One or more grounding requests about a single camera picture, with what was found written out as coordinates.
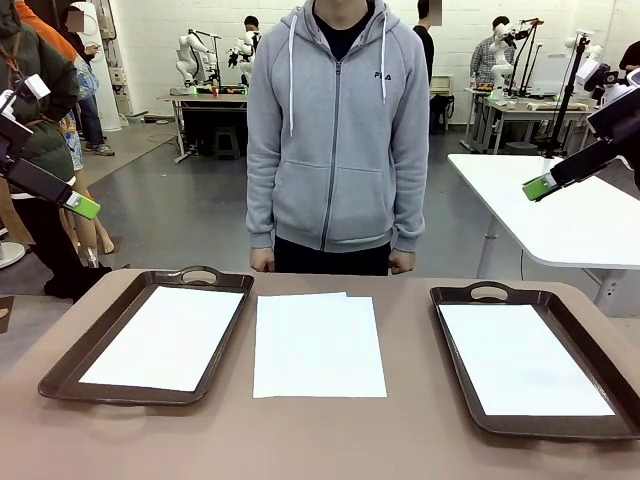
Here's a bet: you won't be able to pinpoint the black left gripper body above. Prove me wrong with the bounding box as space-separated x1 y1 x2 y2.
5 158 49 197

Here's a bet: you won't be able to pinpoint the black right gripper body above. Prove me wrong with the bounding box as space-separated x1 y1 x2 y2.
569 141 626 182

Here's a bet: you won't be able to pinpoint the person's right forearm grey sleeve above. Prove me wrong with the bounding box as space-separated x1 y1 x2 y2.
246 149 279 251

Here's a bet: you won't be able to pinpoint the person's left forearm grey sleeve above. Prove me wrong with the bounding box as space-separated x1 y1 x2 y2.
392 149 430 254

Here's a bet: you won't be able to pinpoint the person's left hand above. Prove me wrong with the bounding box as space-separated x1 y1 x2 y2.
389 248 417 275

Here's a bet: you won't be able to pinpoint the person's right hand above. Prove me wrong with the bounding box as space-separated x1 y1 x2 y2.
249 247 276 274

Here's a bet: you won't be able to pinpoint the beige mannequin legs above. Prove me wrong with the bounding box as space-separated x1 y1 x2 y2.
59 207 117 259

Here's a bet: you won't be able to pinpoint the white table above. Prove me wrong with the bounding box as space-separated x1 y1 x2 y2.
447 153 640 319

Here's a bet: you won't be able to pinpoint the bystander in olive jacket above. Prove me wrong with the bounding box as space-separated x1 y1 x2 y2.
0 0 114 304

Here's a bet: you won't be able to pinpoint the white round stand base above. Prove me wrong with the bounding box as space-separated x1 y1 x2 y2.
0 239 27 270

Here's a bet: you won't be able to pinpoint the background desk grey top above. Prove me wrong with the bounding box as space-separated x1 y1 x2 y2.
463 87 601 156

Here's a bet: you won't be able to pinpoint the black angled boom stand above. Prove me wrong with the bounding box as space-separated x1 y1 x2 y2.
514 17 546 99

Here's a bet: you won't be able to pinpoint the white tower appliance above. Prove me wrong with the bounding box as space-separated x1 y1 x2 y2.
82 0 126 132

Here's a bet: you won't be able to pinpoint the background person checked shirt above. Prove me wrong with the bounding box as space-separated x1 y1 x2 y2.
469 16 516 91

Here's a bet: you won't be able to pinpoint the black stool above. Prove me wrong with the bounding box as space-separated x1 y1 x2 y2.
213 125 241 161

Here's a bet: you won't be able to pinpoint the bystander in orange hoodie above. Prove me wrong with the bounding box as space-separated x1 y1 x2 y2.
19 0 117 201

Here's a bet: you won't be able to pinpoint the brown plastic serving tray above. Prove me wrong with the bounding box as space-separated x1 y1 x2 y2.
429 281 640 441
37 265 255 407

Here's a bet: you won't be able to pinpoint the background desk with robots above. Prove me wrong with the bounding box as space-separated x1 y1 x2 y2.
157 88 251 164

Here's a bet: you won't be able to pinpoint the tall background person in black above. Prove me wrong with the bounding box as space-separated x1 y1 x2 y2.
413 0 454 136

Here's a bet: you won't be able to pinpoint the grey zip hoodie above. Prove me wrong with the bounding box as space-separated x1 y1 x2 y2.
245 0 431 254

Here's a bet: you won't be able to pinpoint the black trousers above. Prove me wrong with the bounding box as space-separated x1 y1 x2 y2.
273 234 392 276

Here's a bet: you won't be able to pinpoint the black undershirt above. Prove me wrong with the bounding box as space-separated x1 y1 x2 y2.
314 0 375 61

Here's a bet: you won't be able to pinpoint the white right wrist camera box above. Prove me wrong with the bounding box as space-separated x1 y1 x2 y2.
574 58 624 95

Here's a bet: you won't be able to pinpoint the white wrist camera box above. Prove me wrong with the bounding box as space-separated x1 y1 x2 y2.
574 58 624 95
10 73 52 104

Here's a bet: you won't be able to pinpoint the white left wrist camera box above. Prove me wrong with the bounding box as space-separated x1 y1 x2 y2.
10 73 52 104

